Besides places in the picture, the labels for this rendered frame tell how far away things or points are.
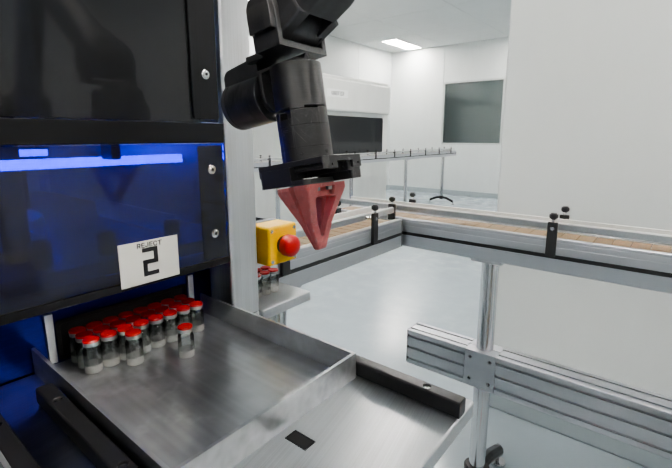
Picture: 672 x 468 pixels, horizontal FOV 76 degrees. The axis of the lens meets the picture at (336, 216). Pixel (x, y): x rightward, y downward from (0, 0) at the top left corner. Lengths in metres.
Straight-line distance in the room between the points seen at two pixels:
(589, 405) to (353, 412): 0.94
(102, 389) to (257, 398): 0.20
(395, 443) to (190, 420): 0.22
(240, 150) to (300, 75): 0.28
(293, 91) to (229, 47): 0.27
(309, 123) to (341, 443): 0.33
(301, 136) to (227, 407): 0.32
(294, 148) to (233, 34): 0.31
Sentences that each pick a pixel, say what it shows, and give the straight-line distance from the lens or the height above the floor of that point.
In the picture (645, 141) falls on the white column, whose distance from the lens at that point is 1.79.
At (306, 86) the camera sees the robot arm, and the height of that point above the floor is 1.24.
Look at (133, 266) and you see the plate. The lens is 0.64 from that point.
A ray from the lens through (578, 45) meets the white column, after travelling 1.85.
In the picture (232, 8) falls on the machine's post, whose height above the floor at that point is 1.38.
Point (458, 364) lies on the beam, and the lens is 1.47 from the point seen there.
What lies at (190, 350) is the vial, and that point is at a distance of 0.66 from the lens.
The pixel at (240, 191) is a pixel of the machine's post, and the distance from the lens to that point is 0.72.
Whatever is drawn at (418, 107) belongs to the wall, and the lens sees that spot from 9.46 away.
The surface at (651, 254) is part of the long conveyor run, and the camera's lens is 1.21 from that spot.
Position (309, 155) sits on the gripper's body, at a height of 1.17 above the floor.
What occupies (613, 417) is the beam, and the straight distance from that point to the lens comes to 1.40.
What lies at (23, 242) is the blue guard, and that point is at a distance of 0.59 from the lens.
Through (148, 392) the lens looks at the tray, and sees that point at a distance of 0.61.
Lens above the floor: 1.19
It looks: 11 degrees down
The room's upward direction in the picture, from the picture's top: straight up
